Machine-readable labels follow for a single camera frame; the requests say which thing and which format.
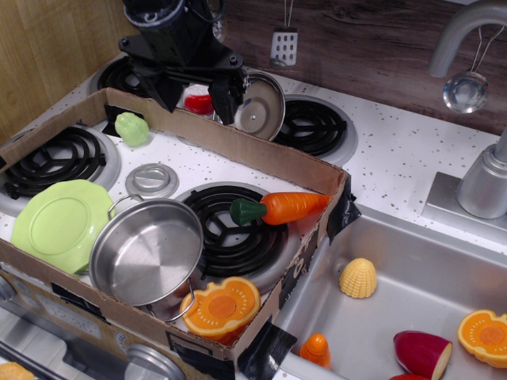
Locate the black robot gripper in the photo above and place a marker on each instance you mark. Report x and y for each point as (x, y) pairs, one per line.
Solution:
(177, 45)

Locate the light green toy broccoli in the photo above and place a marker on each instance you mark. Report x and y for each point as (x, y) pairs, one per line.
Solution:
(133, 129)

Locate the stainless steel pot lid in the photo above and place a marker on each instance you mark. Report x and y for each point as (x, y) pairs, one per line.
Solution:
(263, 109)

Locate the red white toy radish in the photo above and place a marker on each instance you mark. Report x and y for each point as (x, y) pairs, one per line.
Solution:
(198, 100)

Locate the hanging silver skimmer spoon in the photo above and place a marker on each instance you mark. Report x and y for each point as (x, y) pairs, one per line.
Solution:
(219, 29)

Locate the black rear left burner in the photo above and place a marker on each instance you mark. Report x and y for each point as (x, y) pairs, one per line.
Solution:
(118, 74)

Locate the black burner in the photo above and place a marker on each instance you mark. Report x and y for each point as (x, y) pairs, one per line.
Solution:
(318, 128)
(77, 152)
(256, 251)
(118, 74)

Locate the silver stove centre knob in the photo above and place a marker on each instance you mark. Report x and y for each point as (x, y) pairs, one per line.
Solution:
(153, 180)

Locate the hanging silver spatula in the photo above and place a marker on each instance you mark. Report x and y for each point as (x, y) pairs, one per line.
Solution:
(284, 44)

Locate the black rear right burner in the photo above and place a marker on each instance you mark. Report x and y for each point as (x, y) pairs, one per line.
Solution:
(318, 128)

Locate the black front left burner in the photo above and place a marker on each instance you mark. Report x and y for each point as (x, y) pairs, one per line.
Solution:
(77, 152)

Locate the orange toy carrot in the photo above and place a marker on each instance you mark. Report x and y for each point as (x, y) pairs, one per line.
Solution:
(279, 208)

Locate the black front right burner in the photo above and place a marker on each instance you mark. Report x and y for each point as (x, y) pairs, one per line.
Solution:
(256, 251)

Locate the light green plastic plate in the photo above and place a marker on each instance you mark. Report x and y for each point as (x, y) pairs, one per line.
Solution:
(61, 224)

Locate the orange toy pumpkin half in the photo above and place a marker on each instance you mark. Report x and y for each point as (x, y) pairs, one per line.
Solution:
(221, 311)
(483, 334)

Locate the brown cardboard fence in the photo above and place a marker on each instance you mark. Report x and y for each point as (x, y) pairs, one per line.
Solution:
(45, 295)

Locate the yellow toy corn piece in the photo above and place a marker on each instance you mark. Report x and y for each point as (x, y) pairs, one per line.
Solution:
(358, 279)

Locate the hanging silver ladle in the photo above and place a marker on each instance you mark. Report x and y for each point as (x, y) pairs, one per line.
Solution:
(468, 91)

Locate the silver oven knob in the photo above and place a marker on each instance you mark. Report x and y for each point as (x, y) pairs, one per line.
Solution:
(146, 363)

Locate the small orange toy bottle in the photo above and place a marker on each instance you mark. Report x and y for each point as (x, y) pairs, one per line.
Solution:
(316, 350)

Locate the silver kitchen faucet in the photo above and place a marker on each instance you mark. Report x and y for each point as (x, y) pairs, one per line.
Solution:
(475, 204)

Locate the yellow toy piece corner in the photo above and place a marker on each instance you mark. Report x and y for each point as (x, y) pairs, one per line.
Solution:
(14, 371)

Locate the purple toy sweet potato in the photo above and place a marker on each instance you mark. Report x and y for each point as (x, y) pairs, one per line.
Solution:
(422, 354)

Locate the red toy piece bottom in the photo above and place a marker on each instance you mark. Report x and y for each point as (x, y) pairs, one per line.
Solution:
(408, 376)

